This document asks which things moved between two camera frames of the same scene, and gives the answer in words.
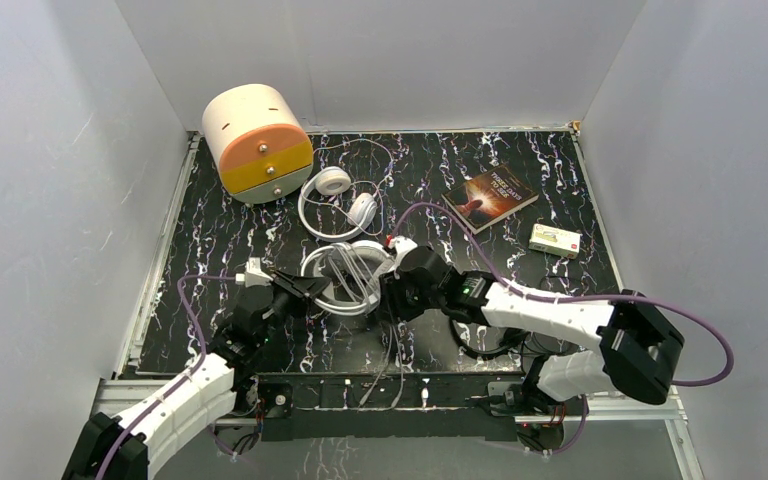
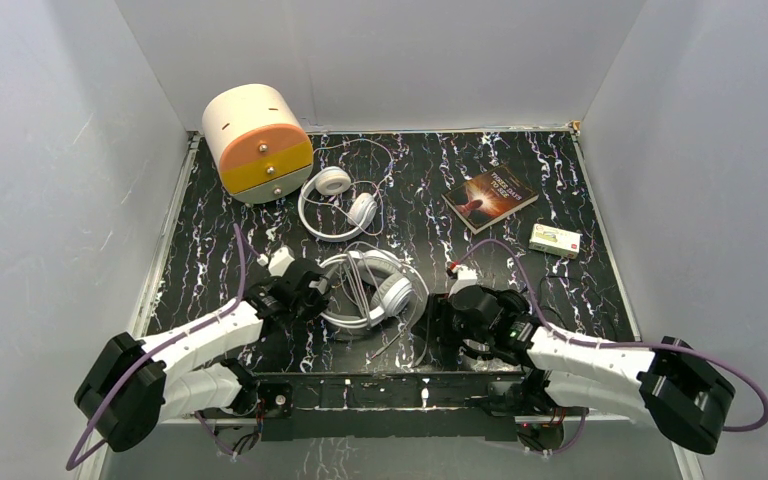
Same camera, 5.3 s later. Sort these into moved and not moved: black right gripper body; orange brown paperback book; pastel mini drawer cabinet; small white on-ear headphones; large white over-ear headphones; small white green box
Moved: black right gripper body; large white over-ear headphones
Not moved: small white green box; orange brown paperback book; pastel mini drawer cabinet; small white on-ear headphones
